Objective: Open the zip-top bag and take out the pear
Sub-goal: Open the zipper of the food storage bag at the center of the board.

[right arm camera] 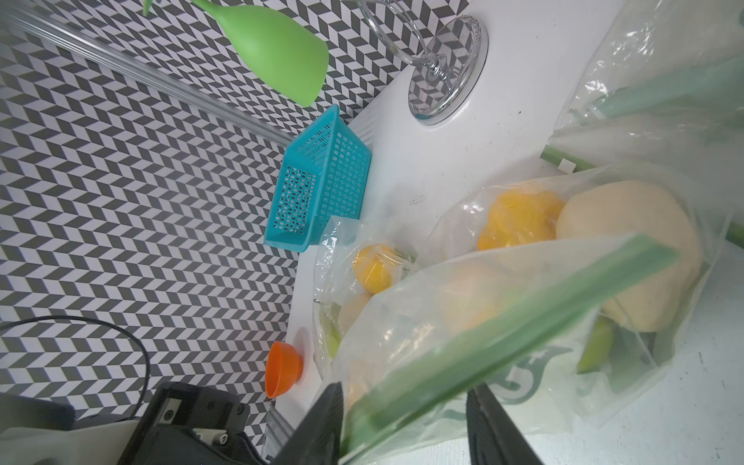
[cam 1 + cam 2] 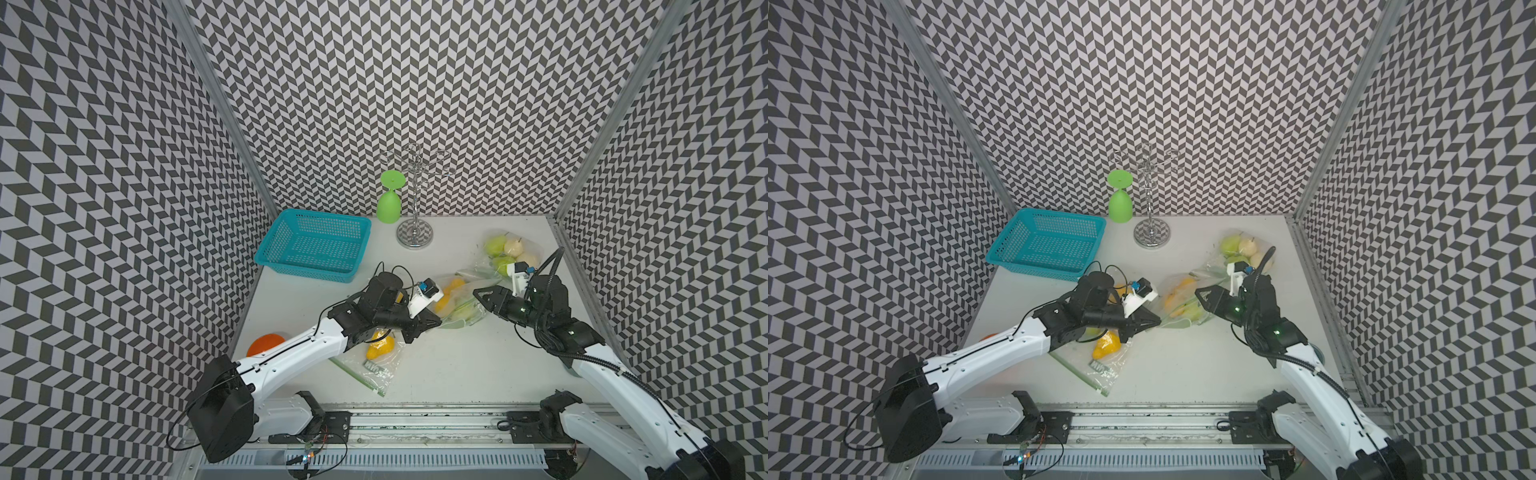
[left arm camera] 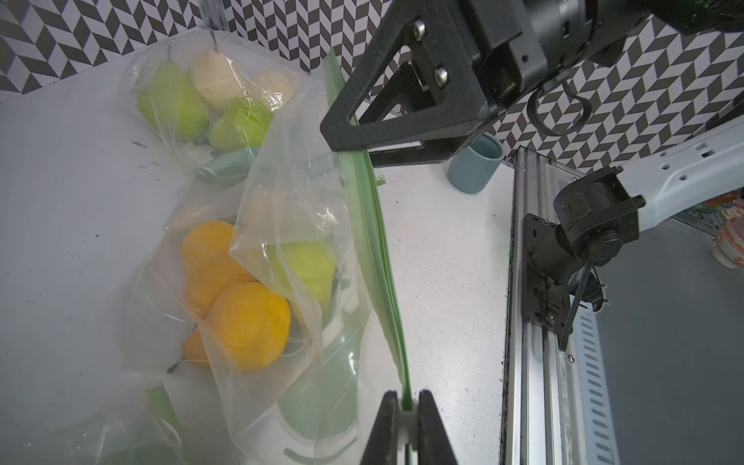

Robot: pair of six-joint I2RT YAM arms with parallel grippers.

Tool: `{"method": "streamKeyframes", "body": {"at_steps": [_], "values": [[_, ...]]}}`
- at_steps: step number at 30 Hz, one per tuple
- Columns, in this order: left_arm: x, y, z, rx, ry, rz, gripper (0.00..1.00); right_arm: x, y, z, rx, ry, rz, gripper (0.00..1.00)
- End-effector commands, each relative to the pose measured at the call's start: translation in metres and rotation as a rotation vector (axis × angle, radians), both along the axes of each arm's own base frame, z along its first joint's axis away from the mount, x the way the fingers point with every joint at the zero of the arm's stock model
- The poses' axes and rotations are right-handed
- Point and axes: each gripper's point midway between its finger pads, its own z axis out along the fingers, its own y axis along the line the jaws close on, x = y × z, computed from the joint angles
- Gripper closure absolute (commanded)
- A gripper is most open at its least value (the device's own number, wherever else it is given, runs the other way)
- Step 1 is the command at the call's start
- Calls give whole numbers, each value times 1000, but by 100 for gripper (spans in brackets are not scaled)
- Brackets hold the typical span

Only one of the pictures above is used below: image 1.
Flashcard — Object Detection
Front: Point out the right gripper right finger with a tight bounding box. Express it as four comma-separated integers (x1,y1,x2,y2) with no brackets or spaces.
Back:
466,384,543,465

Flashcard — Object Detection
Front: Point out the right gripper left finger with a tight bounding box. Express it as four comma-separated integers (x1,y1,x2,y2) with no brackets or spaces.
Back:
271,383,344,465

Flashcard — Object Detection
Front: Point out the green pear bag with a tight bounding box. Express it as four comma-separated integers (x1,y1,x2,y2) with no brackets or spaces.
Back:
577,317,614,374
320,309,341,360

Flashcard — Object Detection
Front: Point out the zip-top bag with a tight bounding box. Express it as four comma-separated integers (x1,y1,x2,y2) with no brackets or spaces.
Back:
542,1,743,245
325,162,732,464
313,215,418,378

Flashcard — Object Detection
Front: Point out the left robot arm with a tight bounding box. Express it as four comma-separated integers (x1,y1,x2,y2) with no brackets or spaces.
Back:
1,315,152,464

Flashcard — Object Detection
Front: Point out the cream pear left bag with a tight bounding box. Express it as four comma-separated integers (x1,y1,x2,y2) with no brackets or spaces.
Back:
337,292,372,335

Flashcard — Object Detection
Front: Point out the cream pear bag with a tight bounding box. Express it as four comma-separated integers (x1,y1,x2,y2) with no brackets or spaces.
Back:
556,180,703,332
337,292,372,335

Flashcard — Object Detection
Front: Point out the yellow pear middle bag lower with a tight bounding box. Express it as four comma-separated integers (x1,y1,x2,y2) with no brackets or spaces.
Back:
441,265,515,333

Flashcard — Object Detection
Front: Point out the yellow pear bag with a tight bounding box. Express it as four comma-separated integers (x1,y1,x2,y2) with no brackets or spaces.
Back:
477,190,565,251
353,243,403,295
441,265,515,333

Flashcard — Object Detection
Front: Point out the yellow pear left bag upper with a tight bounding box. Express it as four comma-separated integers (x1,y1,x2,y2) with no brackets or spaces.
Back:
353,243,403,295

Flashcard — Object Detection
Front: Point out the yellow pear middle bag upper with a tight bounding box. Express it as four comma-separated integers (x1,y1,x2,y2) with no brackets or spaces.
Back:
477,190,565,251

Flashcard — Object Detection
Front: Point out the cream pear middle bag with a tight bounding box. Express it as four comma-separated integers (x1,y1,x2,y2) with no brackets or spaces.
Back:
556,180,703,332

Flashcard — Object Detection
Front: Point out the orange bowl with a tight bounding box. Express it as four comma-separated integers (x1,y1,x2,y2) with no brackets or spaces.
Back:
265,341,303,399

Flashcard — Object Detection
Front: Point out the teal plastic basket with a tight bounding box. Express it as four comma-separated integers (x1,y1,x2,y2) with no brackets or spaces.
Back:
265,106,371,253

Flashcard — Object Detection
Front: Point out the chrome glass holder stand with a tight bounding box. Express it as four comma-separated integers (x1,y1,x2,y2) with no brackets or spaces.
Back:
356,1,489,126

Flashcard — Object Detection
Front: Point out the green plastic wine glass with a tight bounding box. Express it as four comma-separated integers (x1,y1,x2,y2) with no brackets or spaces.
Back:
141,0,331,109

